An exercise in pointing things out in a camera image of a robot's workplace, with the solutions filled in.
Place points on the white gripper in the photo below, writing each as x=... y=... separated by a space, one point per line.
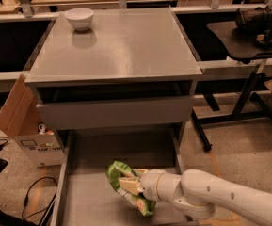
x=149 y=185

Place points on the green rice chip bag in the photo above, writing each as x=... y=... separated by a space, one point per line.
x=119 y=169

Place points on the dark bag on table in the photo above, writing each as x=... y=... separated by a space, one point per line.
x=257 y=22

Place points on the grey top drawer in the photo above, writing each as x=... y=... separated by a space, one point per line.
x=117 y=113

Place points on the white ceramic bowl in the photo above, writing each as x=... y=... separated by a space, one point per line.
x=80 y=18

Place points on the open grey middle drawer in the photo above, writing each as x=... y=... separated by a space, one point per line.
x=85 y=197

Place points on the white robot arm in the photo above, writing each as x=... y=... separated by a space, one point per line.
x=197 y=193

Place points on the open cardboard box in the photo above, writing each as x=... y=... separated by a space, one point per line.
x=19 y=120

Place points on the grey drawer cabinet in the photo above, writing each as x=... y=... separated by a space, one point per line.
x=125 y=54

